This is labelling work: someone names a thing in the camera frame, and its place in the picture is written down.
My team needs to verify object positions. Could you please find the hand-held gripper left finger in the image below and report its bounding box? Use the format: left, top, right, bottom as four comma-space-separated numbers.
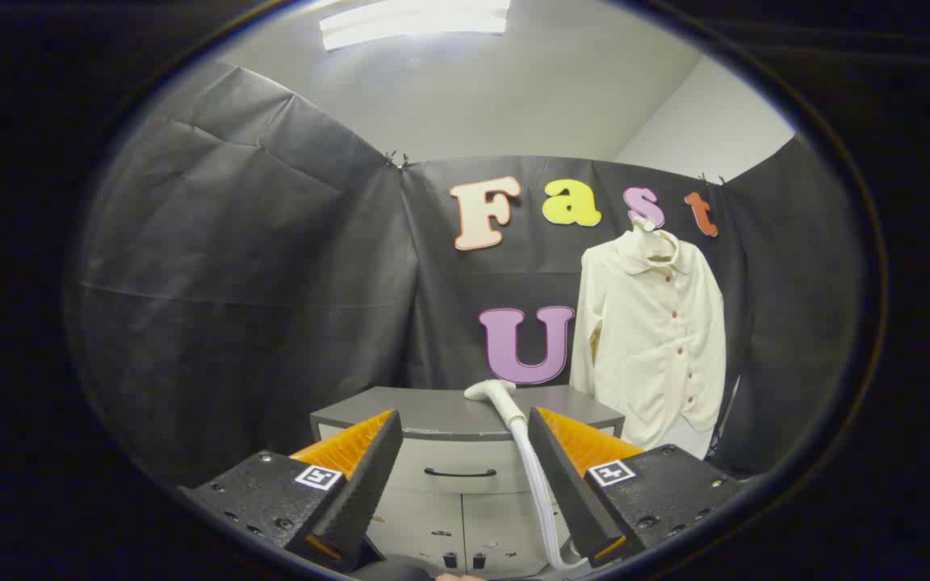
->
178, 409, 404, 575

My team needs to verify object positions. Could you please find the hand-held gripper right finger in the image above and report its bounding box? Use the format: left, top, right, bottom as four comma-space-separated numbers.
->
527, 407, 756, 570

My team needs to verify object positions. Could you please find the cream button-up shirt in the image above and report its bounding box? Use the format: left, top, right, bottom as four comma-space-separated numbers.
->
568, 228, 728, 451

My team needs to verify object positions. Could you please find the white clothes hanger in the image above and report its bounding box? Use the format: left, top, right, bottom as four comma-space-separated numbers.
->
629, 211, 680, 263

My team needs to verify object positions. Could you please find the grey cabinet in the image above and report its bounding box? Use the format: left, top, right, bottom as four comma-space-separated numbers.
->
309, 384, 626, 578

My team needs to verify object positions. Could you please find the white ironing board pad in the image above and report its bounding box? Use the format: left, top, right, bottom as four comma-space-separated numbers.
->
657, 414, 718, 460

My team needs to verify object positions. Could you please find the black backdrop cloth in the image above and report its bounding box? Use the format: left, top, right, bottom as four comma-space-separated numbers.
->
69, 61, 865, 489

